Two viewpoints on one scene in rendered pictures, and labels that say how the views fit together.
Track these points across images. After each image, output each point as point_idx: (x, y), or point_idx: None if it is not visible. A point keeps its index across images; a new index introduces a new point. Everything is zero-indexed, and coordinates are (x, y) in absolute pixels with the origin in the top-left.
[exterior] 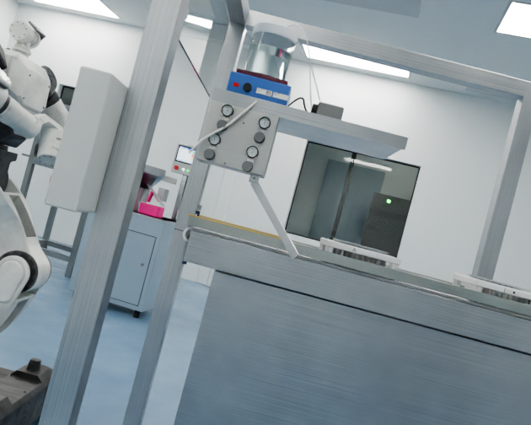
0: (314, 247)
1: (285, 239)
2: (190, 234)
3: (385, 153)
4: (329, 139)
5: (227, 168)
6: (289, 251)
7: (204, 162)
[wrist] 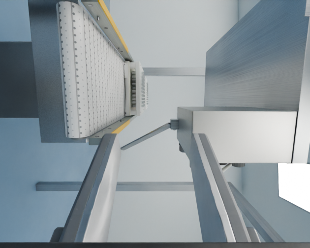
0: (130, 59)
1: (129, 145)
2: (80, 142)
3: (205, 83)
4: (220, 73)
5: (182, 129)
6: (123, 148)
7: (189, 128)
